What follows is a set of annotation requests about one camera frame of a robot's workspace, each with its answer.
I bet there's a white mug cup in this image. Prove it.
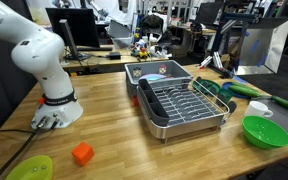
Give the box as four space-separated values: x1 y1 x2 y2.
244 101 273 118

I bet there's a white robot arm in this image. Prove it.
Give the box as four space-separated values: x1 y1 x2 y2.
0 1 83 129

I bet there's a green plastic bowl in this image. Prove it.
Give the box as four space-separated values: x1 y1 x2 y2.
242 116 288 149

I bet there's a lime green bowl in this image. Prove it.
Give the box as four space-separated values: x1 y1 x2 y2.
6 155 53 180

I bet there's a grey plastic bin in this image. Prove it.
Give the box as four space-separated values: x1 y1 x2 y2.
124 60 193 98

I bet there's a dish drying rack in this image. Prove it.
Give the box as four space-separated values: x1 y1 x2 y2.
137 79 230 142

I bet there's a dark green plate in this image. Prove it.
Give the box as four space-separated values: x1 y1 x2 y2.
192 77 220 95

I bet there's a blue plate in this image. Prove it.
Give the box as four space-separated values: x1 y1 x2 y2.
221 81 250 100

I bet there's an orange cube block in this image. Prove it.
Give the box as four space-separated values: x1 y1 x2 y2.
71 142 95 166

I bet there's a black computer monitor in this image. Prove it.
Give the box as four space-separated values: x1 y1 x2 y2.
46 8 100 61

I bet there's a green cucumber on plate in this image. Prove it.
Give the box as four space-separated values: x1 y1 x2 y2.
228 83 261 97

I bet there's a silver reflector box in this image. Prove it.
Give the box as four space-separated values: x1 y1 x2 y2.
236 18 288 75

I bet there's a green cucumber on tray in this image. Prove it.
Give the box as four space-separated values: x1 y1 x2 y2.
271 96 288 109

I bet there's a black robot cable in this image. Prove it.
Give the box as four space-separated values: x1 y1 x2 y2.
0 117 59 180

